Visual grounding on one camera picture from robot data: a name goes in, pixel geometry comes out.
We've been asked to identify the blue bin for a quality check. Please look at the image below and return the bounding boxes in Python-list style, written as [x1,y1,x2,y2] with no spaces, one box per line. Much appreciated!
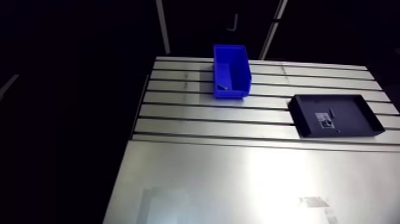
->
[212,43,252,100]

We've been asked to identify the pale metal post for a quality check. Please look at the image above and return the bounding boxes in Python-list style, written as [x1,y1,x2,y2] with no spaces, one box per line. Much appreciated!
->
[155,0,171,56]
[258,0,289,61]

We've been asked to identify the black tray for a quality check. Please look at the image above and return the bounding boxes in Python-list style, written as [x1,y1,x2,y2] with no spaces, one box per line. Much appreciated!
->
[287,94,386,139]

